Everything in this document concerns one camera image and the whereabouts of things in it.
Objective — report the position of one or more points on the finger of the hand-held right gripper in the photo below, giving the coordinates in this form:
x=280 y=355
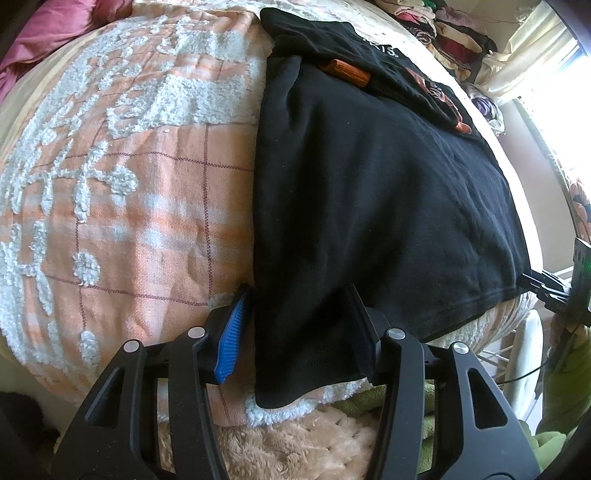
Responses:
x=535 y=278
x=554 y=302

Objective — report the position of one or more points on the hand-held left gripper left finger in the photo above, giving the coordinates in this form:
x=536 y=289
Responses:
x=231 y=341

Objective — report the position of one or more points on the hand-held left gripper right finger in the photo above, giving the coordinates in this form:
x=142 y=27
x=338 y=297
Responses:
x=364 y=332

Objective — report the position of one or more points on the black sweater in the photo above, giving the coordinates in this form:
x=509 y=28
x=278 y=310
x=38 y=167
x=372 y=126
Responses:
x=369 y=184

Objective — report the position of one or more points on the person's right forearm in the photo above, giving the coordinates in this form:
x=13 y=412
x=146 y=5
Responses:
x=565 y=392

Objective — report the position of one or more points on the stack of folded clothes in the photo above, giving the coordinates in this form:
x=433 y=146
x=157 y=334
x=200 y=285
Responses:
x=443 y=27

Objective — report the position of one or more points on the white plastic stool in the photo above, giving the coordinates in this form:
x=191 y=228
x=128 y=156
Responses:
x=521 y=355

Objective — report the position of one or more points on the person's green fleece clothing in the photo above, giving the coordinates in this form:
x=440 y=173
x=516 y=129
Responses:
x=355 y=406

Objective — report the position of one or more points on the beige fluffy blanket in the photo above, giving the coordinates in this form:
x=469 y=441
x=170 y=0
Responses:
x=277 y=443

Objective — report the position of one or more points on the orange patterned bed blanket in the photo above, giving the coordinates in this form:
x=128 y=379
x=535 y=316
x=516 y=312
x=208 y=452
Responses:
x=138 y=207

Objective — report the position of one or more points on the window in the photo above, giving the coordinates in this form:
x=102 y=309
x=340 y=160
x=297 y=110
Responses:
x=572 y=115

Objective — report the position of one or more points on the cream curtain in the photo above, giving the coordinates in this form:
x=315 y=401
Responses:
x=521 y=55

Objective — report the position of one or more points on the pink quilt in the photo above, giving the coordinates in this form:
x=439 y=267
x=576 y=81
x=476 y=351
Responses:
x=37 y=27

